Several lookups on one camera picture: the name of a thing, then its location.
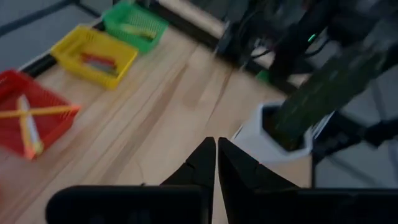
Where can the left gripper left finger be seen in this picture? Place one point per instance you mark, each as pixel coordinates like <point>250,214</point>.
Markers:
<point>199,168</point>

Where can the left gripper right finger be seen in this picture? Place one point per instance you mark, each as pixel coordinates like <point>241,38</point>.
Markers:
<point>239,174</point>

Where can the white plant pot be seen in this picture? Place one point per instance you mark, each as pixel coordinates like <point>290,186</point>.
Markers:
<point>258,143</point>

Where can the green crayon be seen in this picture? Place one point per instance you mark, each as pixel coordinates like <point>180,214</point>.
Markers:
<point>104,68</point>

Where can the red crayon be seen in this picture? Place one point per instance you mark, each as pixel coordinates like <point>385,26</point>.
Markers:
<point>98,59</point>

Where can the yellow pencil orange cap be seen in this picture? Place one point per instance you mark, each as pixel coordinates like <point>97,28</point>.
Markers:
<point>46,111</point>

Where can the silver pencil yellow cap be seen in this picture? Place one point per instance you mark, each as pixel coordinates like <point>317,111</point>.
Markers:
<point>34,133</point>

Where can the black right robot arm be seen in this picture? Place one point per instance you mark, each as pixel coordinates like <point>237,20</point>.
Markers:
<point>298,40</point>

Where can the green eraser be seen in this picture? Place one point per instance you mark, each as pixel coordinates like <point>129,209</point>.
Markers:
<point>263,76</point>

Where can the red plastic basket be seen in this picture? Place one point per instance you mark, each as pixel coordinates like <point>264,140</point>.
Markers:
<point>46,124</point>

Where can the yellow plastic basket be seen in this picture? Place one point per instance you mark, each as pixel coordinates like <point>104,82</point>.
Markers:
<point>77,62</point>

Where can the green plastic basket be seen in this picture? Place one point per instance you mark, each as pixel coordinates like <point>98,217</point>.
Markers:
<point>124,15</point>

